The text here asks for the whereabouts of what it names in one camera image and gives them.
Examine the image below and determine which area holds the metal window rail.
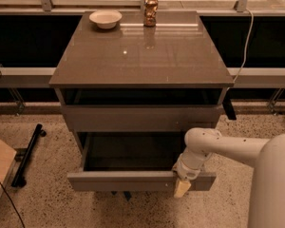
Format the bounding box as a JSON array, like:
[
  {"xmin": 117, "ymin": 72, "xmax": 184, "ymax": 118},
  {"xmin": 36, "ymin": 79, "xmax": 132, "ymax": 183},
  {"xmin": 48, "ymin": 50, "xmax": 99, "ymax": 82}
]
[{"xmin": 0, "ymin": 67, "xmax": 285, "ymax": 88}]

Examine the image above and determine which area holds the white cable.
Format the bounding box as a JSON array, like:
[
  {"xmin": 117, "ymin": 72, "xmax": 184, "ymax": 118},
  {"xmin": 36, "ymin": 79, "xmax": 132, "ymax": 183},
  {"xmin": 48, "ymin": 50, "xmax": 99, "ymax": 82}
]
[{"xmin": 232, "ymin": 8, "xmax": 255, "ymax": 83}]

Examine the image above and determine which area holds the grey drawer cabinet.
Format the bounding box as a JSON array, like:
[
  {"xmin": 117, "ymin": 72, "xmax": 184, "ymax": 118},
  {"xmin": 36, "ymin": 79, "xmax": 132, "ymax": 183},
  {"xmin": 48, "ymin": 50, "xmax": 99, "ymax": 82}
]
[{"xmin": 48, "ymin": 10, "xmax": 235, "ymax": 176}]

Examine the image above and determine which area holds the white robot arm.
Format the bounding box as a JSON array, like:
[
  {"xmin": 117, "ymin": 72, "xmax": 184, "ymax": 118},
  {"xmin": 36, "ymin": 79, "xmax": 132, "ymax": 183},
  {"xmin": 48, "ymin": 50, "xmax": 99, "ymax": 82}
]
[{"xmin": 174, "ymin": 128, "xmax": 285, "ymax": 228}]

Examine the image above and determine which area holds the crushed gold can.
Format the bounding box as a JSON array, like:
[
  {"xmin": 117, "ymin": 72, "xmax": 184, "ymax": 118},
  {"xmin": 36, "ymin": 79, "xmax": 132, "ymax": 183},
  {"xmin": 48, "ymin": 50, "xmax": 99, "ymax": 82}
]
[{"xmin": 143, "ymin": 0, "xmax": 159, "ymax": 27}]

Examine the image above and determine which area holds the grey drawer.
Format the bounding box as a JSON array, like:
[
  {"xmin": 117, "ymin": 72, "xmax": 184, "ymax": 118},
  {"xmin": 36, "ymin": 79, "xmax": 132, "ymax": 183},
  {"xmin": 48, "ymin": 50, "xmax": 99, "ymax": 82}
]
[
  {"xmin": 66, "ymin": 132, "xmax": 218, "ymax": 193},
  {"xmin": 62, "ymin": 105, "xmax": 223, "ymax": 132}
]

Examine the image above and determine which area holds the white bowl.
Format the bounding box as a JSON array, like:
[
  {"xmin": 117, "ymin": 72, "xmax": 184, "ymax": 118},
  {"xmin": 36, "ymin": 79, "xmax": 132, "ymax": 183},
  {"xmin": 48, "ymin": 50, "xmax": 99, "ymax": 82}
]
[{"xmin": 89, "ymin": 10, "xmax": 123, "ymax": 29}]

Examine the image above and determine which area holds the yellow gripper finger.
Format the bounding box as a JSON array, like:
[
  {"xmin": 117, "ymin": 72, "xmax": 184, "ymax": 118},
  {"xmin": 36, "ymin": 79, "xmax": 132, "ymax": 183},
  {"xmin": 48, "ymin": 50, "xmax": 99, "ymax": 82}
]
[{"xmin": 174, "ymin": 179, "xmax": 191, "ymax": 199}]

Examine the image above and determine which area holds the grey top drawer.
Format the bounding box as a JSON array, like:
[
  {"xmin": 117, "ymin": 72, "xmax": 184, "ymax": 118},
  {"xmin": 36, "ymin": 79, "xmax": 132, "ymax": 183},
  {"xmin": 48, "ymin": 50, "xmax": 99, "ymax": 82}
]
[{"xmin": 62, "ymin": 105, "xmax": 223, "ymax": 132}]

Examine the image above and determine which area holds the black cable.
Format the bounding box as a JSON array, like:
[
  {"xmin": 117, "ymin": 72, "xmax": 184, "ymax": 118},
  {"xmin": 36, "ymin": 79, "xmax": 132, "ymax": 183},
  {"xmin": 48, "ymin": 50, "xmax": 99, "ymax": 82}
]
[{"xmin": 0, "ymin": 161, "xmax": 26, "ymax": 228}]

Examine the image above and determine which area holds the black metal bar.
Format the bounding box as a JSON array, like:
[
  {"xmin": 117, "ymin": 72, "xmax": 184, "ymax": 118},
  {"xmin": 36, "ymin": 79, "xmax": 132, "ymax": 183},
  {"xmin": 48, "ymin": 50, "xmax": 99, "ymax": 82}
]
[{"xmin": 11, "ymin": 123, "xmax": 47, "ymax": 187}]

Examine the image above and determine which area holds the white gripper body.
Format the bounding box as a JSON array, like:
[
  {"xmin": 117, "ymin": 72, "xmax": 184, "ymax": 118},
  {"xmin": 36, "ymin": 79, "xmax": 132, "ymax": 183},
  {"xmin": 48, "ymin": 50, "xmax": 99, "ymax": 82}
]
[{"xmin": 173, "ymin": 151, "xmax": 211, "ymax": 181}]

